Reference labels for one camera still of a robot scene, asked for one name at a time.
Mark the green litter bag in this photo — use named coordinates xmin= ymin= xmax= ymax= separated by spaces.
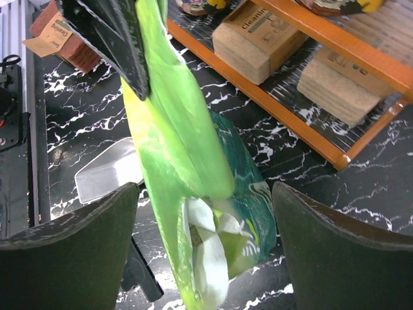
xmin=121 ymin=1 xmax=276 ymax=309

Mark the orange wooden shelf rack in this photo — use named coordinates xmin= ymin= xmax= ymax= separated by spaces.
xmin=167 ymin=1 xmax=412 ymax=170

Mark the beige sponge pack right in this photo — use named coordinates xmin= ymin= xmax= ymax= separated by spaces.
xmin=297 ymin=46 xmax=396 ymax=127

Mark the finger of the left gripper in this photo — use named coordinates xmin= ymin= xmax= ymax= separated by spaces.
xmin=57 ymin=0 xmax=149 ymax=100

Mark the beige sponge pack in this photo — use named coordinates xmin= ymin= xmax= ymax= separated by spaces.
xmin=212 ymin=1 xmax=308 ymax=85
xmin=297 ymin=46 xmax=396 ymax=127

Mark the brown scouring pad pack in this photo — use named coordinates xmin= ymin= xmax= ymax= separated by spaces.
xmin=23 ymin=1 xmax=101 ymax=73

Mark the black bag clip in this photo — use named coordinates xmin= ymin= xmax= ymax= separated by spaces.
xmin=121 ymin=237 xmax=163 ymax=302

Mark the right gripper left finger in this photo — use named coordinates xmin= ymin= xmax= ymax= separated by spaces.
xmin=1 ymin=183 xmax=139 ymax=309

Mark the white printed mug lower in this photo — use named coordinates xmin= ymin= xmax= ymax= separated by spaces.
xmin=176 ymin=0 xmax=231 ymax=16

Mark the beige sponge pack left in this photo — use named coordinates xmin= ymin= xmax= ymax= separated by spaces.
xmin=212 ymin=1 xmax=308 ymax=85

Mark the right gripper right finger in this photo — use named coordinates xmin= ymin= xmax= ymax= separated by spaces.
xmin=272 ymin=181 xmax=412 ymax=309

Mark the grey metal scoop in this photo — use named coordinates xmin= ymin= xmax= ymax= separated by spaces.
xmin=74 ymin=137 xmax=144 ymax=205

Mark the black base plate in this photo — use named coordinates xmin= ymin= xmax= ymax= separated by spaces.
xmin=1 ymin=54 xmax=50 ymax=238

